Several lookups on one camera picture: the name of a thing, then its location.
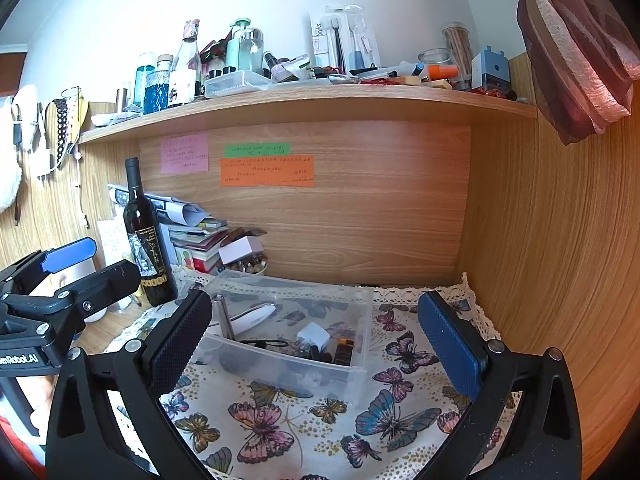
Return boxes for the butterfly print tablecloth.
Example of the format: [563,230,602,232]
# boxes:
[102,265,522,480]

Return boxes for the tall glass bottle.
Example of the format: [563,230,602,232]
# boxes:
[168,18,203,109]

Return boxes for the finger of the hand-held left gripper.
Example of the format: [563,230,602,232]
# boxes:
[57,260,142,334]
[0,237,99,295]

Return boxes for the yellow hanging item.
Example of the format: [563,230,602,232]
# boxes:
[62,87,90,142]

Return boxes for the green pump bottle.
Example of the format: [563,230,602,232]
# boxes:
[225,18,251,75]

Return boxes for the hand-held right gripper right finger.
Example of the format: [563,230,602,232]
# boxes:
[417,290,584,480]

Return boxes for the white cup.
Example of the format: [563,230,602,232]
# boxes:
[50,254,109,324]

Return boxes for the silver metal cylinder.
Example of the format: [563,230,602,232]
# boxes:
[212,293,236,342]

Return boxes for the white hanging adapter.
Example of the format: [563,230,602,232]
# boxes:
[34,149,56,179]

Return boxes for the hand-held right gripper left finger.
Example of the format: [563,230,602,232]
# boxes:
[45,289,214,480]

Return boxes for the small white box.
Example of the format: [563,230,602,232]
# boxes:
[218,235,265,265]

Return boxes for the tall jar of sticks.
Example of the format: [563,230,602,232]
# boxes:
[442,21,475,91]

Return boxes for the studded band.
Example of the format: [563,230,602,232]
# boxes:
[52,98,71,169]

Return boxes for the rolled magazine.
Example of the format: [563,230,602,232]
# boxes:
[107,183,204,226]

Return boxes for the white handheld device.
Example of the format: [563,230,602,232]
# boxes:
[232,302,277,337]

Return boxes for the person's red clothing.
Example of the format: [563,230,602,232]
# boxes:
[0,414,47,480]

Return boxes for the black cable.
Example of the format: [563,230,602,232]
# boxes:
[239,338,292,351]

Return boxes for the brown pink curtain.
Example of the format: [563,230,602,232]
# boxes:
[459,0,640,147]

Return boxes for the toothbrush blister package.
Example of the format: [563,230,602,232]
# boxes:
[308,4,379,74]

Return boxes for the white charger plug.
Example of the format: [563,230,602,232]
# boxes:
[295,322,331,352]

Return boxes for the wooden shelf board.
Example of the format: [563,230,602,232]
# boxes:
[78,82,539,145]

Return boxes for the pink sticky note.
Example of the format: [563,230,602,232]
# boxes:
[160,134,210,175]

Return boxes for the teal glass bottle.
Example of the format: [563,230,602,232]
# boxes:
[133,52,159,106]

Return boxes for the short glass jar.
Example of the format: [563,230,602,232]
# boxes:
[417,48,454,79]

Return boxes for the green sticky note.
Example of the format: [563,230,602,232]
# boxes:
[223,142,292,157]

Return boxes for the person's left hand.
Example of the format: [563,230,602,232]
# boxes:
[22,374,57,431]

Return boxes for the clear plastic bottle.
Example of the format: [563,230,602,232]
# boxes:
[244,27,265,75]

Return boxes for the blue pencil sharpener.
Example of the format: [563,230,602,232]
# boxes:
[470,45,512,94]

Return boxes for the clear plastic storage box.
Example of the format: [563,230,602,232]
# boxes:
[192,268,375,407]

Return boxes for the dark brown small case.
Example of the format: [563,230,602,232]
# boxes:
[332,338,357,367]

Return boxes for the stack of books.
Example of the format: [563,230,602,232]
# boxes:
[167,217,231,274]

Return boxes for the bowl of small bottles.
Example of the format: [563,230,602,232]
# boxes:
[220,254,269,276]

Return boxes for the blue patterned bottle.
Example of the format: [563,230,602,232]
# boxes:
[143,54,175,115]

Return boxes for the clear plastic tray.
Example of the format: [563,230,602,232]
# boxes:
[203,70,271,99]

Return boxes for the dark wine bottle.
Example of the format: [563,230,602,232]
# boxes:
[123,157,180,306]

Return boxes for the orange sticky note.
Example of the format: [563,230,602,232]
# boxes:
[219,154,316,190]

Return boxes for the white fluffy cloth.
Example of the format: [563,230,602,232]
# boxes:
[0,84,39,214]

